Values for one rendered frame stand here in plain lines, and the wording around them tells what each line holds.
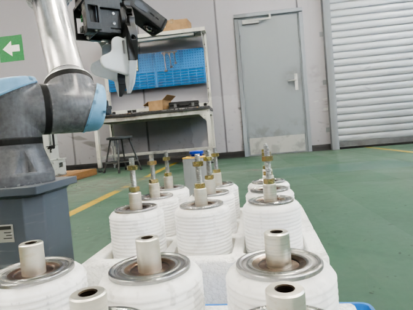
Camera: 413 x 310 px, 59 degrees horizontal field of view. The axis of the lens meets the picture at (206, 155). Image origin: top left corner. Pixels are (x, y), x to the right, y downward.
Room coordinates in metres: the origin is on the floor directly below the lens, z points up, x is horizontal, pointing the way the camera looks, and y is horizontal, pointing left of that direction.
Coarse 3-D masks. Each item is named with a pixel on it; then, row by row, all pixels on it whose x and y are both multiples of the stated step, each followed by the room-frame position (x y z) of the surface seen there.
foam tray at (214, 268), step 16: (240, 208) 0.92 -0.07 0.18; (240, 224) 0.76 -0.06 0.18; (304, 224) 0.72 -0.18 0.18; (176, 240) 0.68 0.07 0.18; (240, 240) 0.64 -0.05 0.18; (304, 240) 0.61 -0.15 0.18; (96, 256) 0.62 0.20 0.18; (112, 256) 0.65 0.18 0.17; (192, 256) 0.58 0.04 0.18; (208, 256) 0.57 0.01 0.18; (224, 256) 0.56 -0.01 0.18; (240, 256) 0.56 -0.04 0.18; (320, 256) 0.53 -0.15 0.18; (96, 272) 0.58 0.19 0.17; (208, 272) 0.55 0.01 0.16; (224, 272) 0.55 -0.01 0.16; (208, 288) 0.55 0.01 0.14; (224, 288) 0.55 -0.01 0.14
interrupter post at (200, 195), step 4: (204, 188) 0.62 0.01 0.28; (196, 192) 0.62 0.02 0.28; (200, 192) 0.62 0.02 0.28; (204, 192) 0.62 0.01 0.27; (196, 196) 0.62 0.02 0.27; (200, 196) 0.62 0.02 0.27; (204, 196) 0.62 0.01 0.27; (196, 200) 0.62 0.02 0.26; (200, 200) 0.62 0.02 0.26; (204, 200) 0.62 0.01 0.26; (196, 204) 0.62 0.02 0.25; (200, 204) 0.62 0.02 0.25; (204, 204) 0.62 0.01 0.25
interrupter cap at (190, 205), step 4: (208, 200) 0.66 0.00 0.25; (212, 200) 0.66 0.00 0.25; (216, 200) 0.65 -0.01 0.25; (220, 200) 0.64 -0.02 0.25; (180, 204) 0.64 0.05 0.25; (184, 204) 0.64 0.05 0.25; (188, 204) 0.64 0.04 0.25; (192, 204) 0.64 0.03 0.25; (208, 204) 0.63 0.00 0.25; (212, 204) 0.61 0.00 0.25; (216, 204) 0.61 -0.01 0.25; (220, 204) 0.61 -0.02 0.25; (180, 208) 0.62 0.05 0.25; (184, 208) 0.61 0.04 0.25; (188, 208) 0.60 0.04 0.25; (192, 208) 0.60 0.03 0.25; (196, 208) 0.59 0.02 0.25; (200, 208) 0.59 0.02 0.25; (204, 208) 0.59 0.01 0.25; (208, 208) 0.60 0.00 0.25; (212, 208) 0.60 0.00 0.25
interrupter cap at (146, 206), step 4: (144, 204) 0.67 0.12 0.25; (148, 204) 0.67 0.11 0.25; (152, 204) 0.67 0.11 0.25; (156, 204) 0.66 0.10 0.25; (116, 208) 0.65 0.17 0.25; (120, 208) 0.66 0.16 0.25; (124, 208) 0.66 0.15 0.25; (128, 208) 0.66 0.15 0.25; (144, 208) 0.65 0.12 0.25; (148, 208) 0.63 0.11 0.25; (152, 208) 0.63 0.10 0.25; (116, 212) 0.63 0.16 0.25; (120, 212) 0.62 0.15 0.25; (124, 212) 0.61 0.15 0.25; (128, 212) 0.61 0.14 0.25; (132, 212) 0.61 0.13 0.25; (136, 212) 0.61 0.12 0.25; (140, 212) 0.61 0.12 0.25
